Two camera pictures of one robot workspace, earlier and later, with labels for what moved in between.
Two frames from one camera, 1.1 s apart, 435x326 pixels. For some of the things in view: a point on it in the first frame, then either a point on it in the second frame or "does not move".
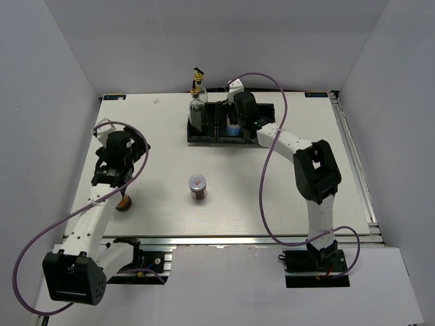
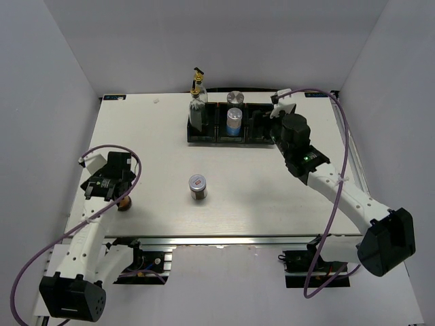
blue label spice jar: (233, 130) does not move
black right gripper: (223, 108) to (258, 120)
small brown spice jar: (124, 204) does not move
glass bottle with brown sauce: (196, 109) does not move
